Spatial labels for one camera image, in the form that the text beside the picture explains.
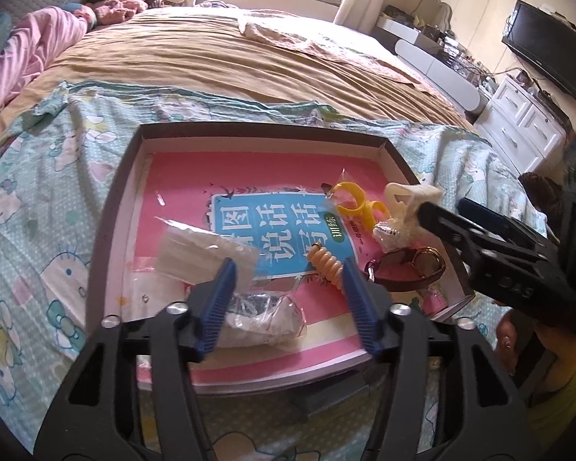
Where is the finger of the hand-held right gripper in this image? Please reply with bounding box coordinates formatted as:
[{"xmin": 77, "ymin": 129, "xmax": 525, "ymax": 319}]
[
  {"xmin": 457, "ymin": 197, "xmax": 512, "ymax": 234},
  {"xmin": 415, "ymin": 201, "xmax": 488, "ymax": 253}
]

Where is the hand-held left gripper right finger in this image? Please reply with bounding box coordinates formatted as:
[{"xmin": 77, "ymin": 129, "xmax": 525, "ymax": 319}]
[{"xmin": 341, "ymin": 258, "xmax": 530, "ymax": 461}]

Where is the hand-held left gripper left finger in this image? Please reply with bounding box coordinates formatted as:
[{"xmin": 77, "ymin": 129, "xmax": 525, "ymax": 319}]
[{"xmin": 33, "ymin": 258, "xmax": 238, "ymax": 461}]

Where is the cream hair claw clip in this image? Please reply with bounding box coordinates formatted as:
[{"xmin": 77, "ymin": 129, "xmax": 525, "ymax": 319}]
[{"xmin": 383, "ymin": 181, "xmax": 446, "ymax": 224}]

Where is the beige packet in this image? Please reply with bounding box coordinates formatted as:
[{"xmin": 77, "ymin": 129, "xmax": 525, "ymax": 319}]
[{"xmin": 220, "ymin": 290, "xmax": 309, "ymax": 349}]

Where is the white box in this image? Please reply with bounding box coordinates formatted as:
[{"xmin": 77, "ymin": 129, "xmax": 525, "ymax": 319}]
[{"xmin": 156, "ymin": 218, "xmax": 261, "ymax": 285}]

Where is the orange spiral hair tie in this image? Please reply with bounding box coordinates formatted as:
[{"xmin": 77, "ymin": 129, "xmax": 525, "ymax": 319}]
[{"xmin": 306, "ymin": 244, "xmax": 344, "ymax": 282}]

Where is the yellow double ring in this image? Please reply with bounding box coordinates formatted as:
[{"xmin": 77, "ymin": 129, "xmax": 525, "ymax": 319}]
[{"xmin": 327, "ymin": 179, "xmax": 387, "ymax": 218}]

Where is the dark shallow cardboard box tray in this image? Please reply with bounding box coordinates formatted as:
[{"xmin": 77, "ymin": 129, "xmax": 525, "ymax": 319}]
[{"xmin": 93, "ymin": 122, "xmax": 477, "ymax": 395}]

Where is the person's right hand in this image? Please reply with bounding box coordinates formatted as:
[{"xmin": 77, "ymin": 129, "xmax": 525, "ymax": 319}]
[{"xmin": 496, "ymin": 317, "xmax": 528, "ymax": 378}]

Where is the brown furry object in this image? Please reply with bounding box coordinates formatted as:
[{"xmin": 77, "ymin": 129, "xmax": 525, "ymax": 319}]
[{"xmin": 517, "ymin": 172, "xmax": 566, "ymax": 214}]

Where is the small clear zip bag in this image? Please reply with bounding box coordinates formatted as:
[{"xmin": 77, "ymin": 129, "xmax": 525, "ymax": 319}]
[{"xmin": 124, "ymin": 257, "xmax": 194, "ymax": 310}]

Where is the white drawer dresser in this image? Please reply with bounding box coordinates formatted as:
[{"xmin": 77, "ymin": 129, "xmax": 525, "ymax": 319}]
[{"xmin": 474, "ymin": 76, "xmax": 571, "ymax": 174}]

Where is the pink book with blue label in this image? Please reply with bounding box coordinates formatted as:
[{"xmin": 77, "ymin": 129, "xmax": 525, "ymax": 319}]
[{"xmin": 125, "ymin": 150, "xmax": 456, "ymax": 388}]

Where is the yellow-green garment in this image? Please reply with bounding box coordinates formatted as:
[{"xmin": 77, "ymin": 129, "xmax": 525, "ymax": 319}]
[{"xmin": 527, "ymin": 338, "xmax": 576, "ymax": 439}]

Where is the white low cabinet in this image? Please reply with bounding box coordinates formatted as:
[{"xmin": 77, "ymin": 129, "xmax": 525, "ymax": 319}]
[{"xmin": 373, "ymin": 13, "xmax": 491, "ymax": 115}]

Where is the black flat television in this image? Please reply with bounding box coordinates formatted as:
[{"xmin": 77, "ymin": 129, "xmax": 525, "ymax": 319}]
[{"xmin": 500, "ymin": 0, "xmax": 576, "ymax": 103}]

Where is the light blue cartoon cat blanket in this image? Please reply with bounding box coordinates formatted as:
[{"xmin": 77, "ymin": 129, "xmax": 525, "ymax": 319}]
[{"xmin": 0, "ymin": 81, "xmax": 566, "ymax": 461}]

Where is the white framed mirror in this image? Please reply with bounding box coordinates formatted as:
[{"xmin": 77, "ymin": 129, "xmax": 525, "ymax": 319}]
[{"xmin": 414, "ymin": 0, "xmax": 456, "ymax": 35}]

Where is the pale floral cloth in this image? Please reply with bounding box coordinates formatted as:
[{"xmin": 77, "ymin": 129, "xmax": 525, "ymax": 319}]
[{"xmin": 237, "ymin": 15, "xmax": 416, "ymax": 83}]

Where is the tan bed sheet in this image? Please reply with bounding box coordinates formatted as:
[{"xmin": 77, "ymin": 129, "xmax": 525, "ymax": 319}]
[{"xmin": 0, "ymin": 6, "xmax": 477, "ymax": 154}]

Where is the pink quilt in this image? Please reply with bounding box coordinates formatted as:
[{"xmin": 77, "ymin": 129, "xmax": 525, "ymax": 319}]
[{"xmin": 0, "ymin": 6, "xmax": 91, "ymax": 131}]

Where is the brown strap wristwatch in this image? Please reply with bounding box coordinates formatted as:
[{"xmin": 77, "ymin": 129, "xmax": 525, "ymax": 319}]
[{"xmin": 364, "ymin": 246, "xmax": 448, "ymax": 293}]

